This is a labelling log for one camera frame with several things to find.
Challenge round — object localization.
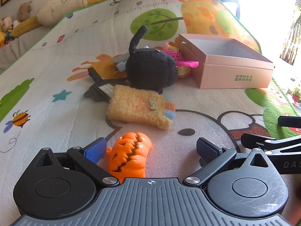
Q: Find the black plush toy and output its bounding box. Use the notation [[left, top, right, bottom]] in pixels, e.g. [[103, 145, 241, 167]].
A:
[[125, 25, 179, 93]]

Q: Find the printed cartoon play mat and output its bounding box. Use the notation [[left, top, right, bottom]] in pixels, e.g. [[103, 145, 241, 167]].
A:
[[0, 0, 299, 219]]

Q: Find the yellow plush duck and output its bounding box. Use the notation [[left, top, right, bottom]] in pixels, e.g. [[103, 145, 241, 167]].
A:
[[0, 28, 12, 46]]

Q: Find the long yellow bolster pillow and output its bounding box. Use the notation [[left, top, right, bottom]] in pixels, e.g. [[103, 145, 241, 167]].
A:
[[9, 0, 129, 38]]

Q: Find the small potted plant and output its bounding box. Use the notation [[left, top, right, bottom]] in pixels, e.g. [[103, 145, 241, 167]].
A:
[[291, 87, 301, 103]]

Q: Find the pink plastic toy basket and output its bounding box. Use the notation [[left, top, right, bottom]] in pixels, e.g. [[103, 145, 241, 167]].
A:
[[162, 41, 185, 62]]

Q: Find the yellow pink cupcake toy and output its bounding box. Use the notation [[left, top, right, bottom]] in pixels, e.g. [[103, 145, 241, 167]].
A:
[[175, 60, 199, 79]]

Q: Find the yellow knitted pouch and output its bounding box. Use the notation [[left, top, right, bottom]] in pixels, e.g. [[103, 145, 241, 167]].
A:
[[106, 84, 176, 130]]

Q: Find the brown plush animal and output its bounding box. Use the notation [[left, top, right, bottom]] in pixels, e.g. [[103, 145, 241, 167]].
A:
[[18, 1, 33, 22]]

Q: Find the beige bed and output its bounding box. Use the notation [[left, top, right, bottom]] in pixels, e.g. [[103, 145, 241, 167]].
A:
[[0, 0, 71, 71]]

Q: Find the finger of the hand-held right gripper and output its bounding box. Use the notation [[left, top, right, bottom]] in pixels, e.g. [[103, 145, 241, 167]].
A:
[[277, 115, 301, 128], [241, 133, 301, 175]]

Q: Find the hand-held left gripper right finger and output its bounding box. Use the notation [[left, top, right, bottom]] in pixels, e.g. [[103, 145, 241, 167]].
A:
[[183, 137, 271, 189]]

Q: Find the orange pumpkin toy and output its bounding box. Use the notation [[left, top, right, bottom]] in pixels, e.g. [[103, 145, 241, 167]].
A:
[[106, 132, 154, 179]]

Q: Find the palm plant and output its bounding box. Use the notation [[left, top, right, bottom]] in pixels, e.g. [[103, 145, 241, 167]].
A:
[[280, 16, 301, 62]]

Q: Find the pink-faced plush doll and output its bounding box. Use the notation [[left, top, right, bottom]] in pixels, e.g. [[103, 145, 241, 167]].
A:
[[0, 16, 13, 32]]

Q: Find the grey and white stapler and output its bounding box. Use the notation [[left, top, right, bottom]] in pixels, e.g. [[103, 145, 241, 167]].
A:
[[112, 53, 129, 74]]

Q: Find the pink cardboard box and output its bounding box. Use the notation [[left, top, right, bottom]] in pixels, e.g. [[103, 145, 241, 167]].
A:
[[178, 33, 275, 89]]

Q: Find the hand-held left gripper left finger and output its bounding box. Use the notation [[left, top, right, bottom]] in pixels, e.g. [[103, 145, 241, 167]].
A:
[[35, 137, 120, 188]]

